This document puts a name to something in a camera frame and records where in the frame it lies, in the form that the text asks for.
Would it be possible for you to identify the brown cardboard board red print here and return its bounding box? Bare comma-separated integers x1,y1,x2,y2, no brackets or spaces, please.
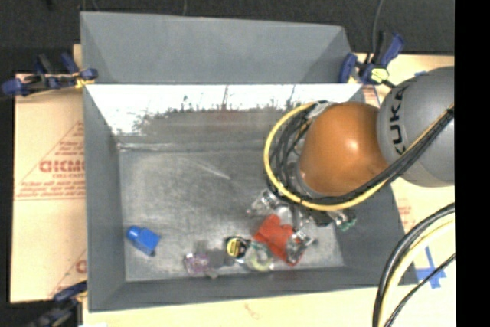
8,44,456,304

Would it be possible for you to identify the grey metal bin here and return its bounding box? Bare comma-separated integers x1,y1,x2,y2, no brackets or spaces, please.
79,11,407,312

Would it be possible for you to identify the red-orange toy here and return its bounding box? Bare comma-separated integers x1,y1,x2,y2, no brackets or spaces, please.
252,213,304,267

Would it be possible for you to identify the black cylinder on white bracket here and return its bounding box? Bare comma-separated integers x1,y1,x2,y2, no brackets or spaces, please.
312,208,348,229

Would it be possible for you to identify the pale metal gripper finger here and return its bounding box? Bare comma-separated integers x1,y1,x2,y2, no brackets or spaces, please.
285,227,319,266
247,188,287,220

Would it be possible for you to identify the blue plastic bottle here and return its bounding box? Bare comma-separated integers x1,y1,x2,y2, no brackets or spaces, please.
126,225,162,257

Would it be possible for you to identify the green and white ring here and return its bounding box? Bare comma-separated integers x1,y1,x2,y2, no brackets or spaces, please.
243,242,276,273

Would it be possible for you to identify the yellow and black round thing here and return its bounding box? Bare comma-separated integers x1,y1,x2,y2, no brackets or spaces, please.
224,236,251,263

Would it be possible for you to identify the purple and clear plastic thing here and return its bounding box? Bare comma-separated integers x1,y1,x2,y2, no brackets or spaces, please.
182,240,220,280

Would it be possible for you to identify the grey flat block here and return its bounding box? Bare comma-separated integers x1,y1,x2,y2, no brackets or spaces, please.
205,247,236,269

